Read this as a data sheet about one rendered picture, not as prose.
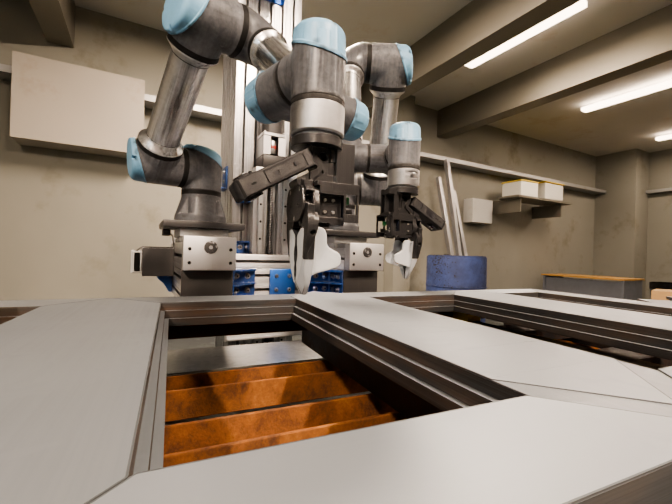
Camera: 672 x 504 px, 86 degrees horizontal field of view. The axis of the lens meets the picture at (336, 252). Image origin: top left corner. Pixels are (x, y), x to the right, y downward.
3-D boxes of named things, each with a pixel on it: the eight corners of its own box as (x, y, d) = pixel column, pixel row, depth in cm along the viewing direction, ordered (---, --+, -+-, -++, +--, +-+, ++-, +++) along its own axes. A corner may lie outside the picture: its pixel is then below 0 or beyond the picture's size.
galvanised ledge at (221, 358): (532, 344, 130) (532, 336, 130) (109, 394, 76) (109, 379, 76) (487, 332, 148) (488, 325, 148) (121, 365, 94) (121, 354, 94)
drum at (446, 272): (499, 347, 383) (501, 255, 383) (449, 352, 358) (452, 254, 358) (456, 334, 443) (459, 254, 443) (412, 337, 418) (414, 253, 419)
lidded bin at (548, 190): (539, 204, 654) (539, 187, 654) (564, 201, 615) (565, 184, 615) (521, 201, 628) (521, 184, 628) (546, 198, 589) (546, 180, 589)
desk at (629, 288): (560, 309, 682) (561, 273, 682) (643, 322, 570) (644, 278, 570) (540, 311, 651) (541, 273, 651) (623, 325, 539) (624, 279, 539)
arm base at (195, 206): (172, 223, 115) (173, 192, 115) (220, 226, 123) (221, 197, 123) (176, 220, 102) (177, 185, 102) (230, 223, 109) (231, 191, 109)
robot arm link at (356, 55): (331, 32, 111) (327, 153, 89) (367, 33, 111) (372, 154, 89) (330, 66, 121) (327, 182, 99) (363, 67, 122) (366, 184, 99)
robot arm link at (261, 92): (294, 136, 66) (334, 121, 58) (238, 119, 59) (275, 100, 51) (295, 93, 66) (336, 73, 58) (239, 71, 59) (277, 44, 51)
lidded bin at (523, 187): (517, 200, 619) (518, 185, 619) (539, 197, 585) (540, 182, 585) (500, 197, 597) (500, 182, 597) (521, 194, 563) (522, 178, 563)
